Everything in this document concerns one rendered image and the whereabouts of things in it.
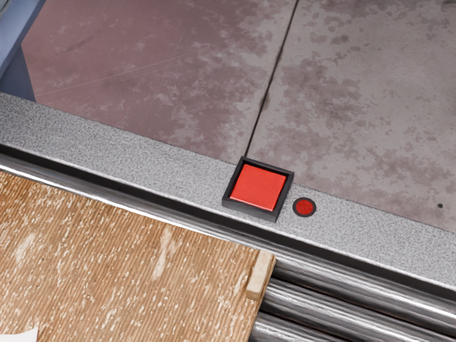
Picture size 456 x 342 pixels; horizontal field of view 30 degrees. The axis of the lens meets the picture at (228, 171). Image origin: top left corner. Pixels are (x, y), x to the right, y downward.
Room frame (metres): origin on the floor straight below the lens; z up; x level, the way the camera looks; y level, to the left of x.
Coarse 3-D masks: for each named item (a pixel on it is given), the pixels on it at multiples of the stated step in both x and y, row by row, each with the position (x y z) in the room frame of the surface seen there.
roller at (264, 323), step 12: (264, 324) 0.44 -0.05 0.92; (276, 324) 0.44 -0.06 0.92; (288, 324) 0.44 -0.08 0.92; (252, 336) 0.43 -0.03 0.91; (264, 336) 0.43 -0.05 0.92; (276, 336) 0.43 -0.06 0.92; (288, 336) 0.43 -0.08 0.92; (300, 336) 0.43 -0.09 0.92; (312, 336) 0.43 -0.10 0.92; (324, 336) 0.43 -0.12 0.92
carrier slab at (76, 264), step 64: (0, 192) 0.61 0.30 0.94; (64, 192) 0.61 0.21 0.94; (0, 256) 0.52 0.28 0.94; (64, 256) 0.52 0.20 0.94; (128, 256) 0.52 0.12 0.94; (192, 256) 0.52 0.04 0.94; (256, 256) 0.52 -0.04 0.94; (0, 320) 0.43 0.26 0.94; (64, 320) 0.43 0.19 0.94; (128, 320) 0.43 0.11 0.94; (192, 320) 0.44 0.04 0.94
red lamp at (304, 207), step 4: (304, 200) 0.62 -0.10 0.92; (300, 204) 0.62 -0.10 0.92; (304, 204) 0.62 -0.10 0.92; (308, 204) 0.62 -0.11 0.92; (300, 208) 0.61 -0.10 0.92; (304, 208) 0.61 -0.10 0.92; (308, 208) 0.61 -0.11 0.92; (312, 208) 0.61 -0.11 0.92; (300, 212) 0.60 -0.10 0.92; (304, 212) 0.60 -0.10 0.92; (308, 212) 0.60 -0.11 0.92
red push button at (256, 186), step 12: (252, 168) 0.66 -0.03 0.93; (240, 180) 0.64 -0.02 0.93; (252, 180) 0.64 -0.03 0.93; (264, 180) 0.64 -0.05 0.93; (276, 180) 0.64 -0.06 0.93; (240, 192) 0.62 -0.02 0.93; (252, 192) 0.62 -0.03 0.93; (264, 192) 0.63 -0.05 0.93; (276, 192) 0.63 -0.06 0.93; (252, 204) 0.61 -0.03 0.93; (264, 204) 0.61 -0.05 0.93
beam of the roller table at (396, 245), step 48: (0, 96) 0.79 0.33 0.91; (0, 144) 0.71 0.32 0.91; (48, 144) 0.71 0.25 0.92; (96, 144) 0.71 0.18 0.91; (144, 144) 0.71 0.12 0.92; (144, 192) 0.64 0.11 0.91; (192, 192) 0.63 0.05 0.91; (288, 192) 0.64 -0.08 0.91; (288, 240) 0.57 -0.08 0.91; (336, 240) 0.56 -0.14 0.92; (384, 240) 0.56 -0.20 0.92; (432, 240) 0.56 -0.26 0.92; (432, 288) 0.50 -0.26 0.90
